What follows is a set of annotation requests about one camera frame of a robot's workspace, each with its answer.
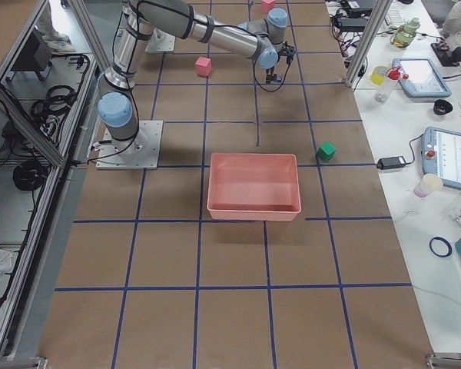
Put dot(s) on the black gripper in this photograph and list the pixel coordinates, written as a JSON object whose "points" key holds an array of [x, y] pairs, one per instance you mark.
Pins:
{"points": [[270, 71]]}

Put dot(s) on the yellow push button switch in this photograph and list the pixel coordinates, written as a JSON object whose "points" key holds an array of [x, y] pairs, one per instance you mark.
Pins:
{"points": [[274, 78]]}

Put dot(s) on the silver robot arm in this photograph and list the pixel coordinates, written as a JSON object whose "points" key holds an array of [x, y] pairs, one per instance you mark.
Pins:
{"points": [[153, 27]]}

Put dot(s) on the pink foam cube far left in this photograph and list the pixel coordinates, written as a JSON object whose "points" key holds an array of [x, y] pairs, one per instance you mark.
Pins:
{"points": [[267, 5]]}

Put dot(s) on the pink foam cube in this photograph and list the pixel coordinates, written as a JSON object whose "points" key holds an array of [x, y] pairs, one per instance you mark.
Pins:
{"points": [[267, 5], [203, 66]]}

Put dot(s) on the pink foam cube centre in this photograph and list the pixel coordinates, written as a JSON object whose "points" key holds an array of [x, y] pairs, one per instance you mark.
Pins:
{"points": [[203, 66]]}

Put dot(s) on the yellow tape roll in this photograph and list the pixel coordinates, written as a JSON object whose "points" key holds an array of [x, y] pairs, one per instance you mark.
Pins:
{"points": [[378, 74]]}

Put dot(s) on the green foam cube near bin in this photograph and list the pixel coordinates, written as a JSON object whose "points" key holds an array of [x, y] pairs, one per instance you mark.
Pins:
{"points": [[326, 151]]}

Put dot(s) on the green drink bottle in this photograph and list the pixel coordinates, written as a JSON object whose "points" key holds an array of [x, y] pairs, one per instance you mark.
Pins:
{"points": [[405, 34]]}

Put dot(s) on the blue teach pendant far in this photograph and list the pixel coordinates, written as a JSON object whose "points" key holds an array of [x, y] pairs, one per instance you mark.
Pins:
{"points": [[424, 79]]}

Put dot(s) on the blue teach pendant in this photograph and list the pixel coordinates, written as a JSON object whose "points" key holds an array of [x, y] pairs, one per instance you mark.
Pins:
{"points": [[441, 155], [424, 79]]}

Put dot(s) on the pink plastic bin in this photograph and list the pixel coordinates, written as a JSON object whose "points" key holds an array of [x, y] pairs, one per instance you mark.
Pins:
{"points": [[253, 187]]}

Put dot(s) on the black power adapter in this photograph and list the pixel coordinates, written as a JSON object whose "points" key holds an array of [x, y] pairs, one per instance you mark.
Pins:
{"points": [[393, 162]]}

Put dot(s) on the white plastic cup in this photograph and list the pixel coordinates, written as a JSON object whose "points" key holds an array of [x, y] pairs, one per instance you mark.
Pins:
{"points": [[428, 184]]}

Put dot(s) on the blue teach pendant near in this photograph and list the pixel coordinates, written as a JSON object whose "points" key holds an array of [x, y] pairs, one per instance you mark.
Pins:
{"points": [[441, 155]]}

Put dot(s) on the aluminium frame post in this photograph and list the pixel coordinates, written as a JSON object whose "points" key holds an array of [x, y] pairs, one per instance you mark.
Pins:
{"points": [[372, 27]]}

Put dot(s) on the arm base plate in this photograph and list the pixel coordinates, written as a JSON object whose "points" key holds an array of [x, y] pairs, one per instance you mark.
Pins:
{"points": [[160, 42], [144, 152]]}

